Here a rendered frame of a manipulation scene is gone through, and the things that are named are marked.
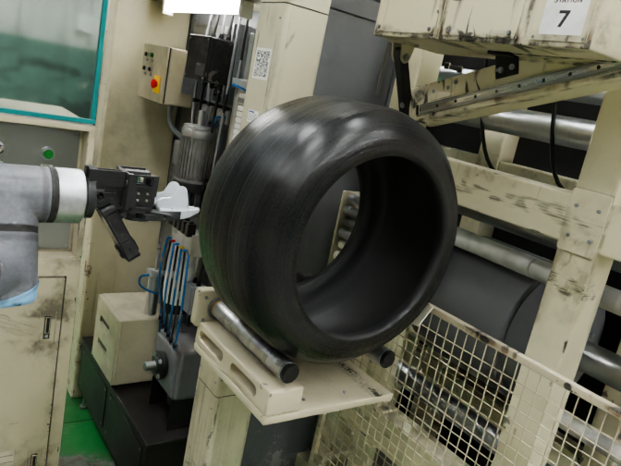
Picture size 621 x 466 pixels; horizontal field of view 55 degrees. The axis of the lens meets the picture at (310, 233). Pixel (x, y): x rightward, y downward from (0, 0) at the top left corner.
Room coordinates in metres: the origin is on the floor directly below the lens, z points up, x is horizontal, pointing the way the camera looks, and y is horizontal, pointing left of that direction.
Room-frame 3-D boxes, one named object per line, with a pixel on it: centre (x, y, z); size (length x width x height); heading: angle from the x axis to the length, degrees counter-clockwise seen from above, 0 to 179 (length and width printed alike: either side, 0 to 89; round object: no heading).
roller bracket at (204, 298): (1.50, 0.09, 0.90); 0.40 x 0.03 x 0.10; 127
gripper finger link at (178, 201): (1.04, 0.24, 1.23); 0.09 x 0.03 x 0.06; 128
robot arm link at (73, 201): (0.94, 0.40, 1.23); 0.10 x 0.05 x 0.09; 38
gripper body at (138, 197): (0.99, 0.34, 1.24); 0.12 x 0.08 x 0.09; 128
